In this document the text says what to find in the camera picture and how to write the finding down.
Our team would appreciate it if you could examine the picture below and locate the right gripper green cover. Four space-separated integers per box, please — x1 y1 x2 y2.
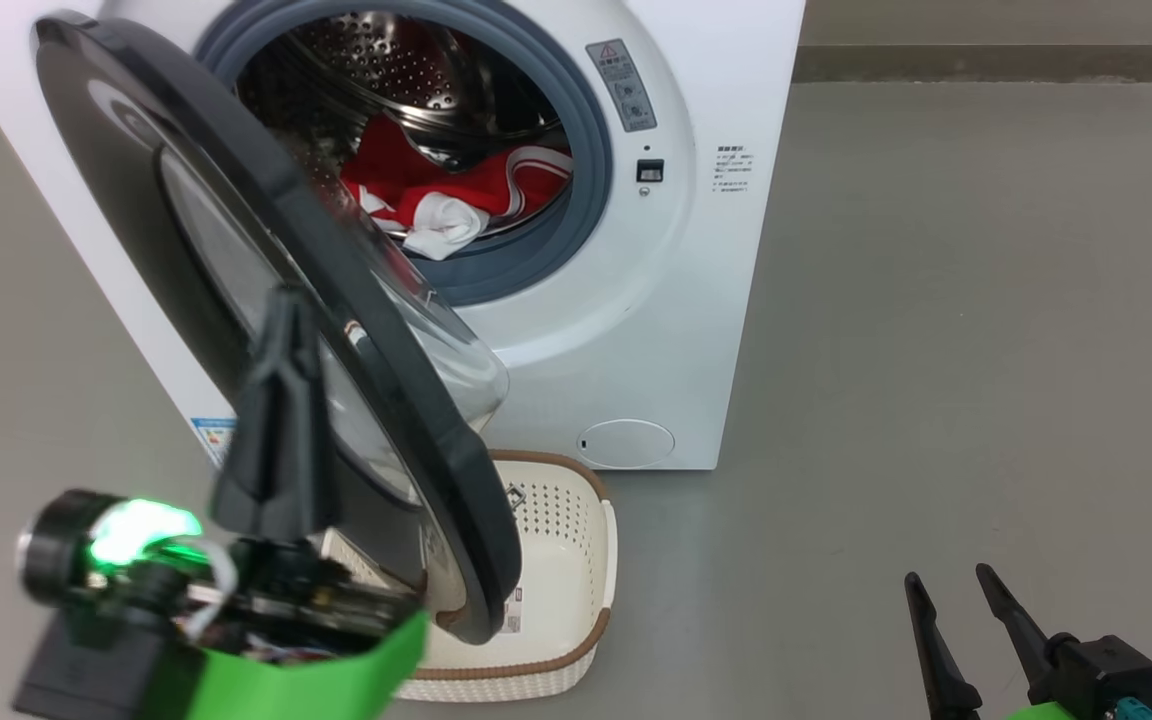
904 563 1077 720

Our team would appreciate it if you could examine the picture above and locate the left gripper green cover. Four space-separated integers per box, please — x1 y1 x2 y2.
176 285 429 720

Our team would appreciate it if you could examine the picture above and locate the red and white garment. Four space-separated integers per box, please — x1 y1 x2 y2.
341 115 574 261

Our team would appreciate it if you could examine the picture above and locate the black round glass washer door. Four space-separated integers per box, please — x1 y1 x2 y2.
31 10 522 646

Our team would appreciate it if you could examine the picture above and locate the cream basket with brown rim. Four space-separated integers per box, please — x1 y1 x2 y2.
321 450 619 701

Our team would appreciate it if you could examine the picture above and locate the white front-load washing machine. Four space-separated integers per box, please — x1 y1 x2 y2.
0 0 807 471

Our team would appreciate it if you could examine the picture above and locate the blue energy label sticker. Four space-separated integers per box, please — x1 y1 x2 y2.
191 417 237 469

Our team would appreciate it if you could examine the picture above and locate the grey warning sticker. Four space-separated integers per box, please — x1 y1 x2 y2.
586 38 657 133

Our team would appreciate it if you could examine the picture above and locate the small printed text label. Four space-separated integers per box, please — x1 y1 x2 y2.
714 145 757 196

